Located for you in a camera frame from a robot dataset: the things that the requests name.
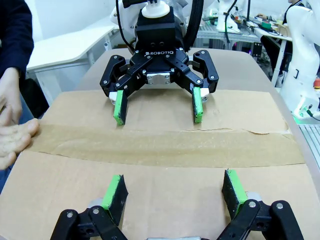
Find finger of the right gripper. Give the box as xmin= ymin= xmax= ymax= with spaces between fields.
xmin=99 ymin=54 xmax=145 ymax=126
xmin=174 ymin=49 xmax=220 ymax=124

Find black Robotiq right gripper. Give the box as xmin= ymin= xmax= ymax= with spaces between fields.
xmin=130 ymin=8 xmax=190 ymax=87

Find person's left hand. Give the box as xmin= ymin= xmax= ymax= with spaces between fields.
xmin=0 ymin=66 xmax=23 ymax=126

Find aluminium profile mounting frame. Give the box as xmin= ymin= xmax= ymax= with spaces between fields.
xmin=296 ymin=121 xmax=320 ymax=177

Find brown packing tape strip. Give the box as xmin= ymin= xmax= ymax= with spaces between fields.
xmin=24 ymin=123 xmax=306 ymax=169

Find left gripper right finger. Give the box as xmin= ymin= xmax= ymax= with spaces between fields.
xmin=216 ymin=169 xmax=305 ymax=240

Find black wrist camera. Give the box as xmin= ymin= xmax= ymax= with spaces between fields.
xmin=121 ymin=0 xmax=151 ymax=6

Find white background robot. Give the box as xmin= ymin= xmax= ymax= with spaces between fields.
xmin=214 ymin=0 xmax=239 ymax=33

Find cluttered aluminium frame workbench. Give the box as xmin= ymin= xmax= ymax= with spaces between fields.
xmin=196 ymin=9 xmax=293 ymax=55

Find dark-sleeved person's left forearm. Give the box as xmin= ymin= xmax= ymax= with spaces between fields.
xmin=0 ymin=0 xmax=35 ymax=85

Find person's right hand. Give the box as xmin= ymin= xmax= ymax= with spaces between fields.
xmin=0 ymin=118 xmax=41 ymax=171

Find black square bracket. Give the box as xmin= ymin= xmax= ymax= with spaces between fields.
xmin=253 ymin=42 xmax=264 ymax=59

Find brown cardboard box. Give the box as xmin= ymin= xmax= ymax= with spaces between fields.
xmin=0 ymin=88 xmax=308 ymax=240

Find thick black cable sleeve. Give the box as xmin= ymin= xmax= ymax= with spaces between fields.
xmin=186 ymin=0 xmax=205 ymax=50

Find seated background person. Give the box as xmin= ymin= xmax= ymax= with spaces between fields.
xmin=254 ymin=0 xmax=307 ymax=81

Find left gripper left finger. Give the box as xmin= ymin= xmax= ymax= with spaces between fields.
xmin=52 ymin=174 xmax=131 ymax=240

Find white desk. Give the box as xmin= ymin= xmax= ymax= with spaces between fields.
xmin=26 ymin=24 xmax=116 ymax=94

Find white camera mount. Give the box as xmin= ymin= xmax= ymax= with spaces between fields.
xmin=140 ymin=0 xmax=171 ymax=19

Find thin black cable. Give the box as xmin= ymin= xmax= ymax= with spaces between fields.
xmin=114 ymin=0 xmax=137 ymax=50

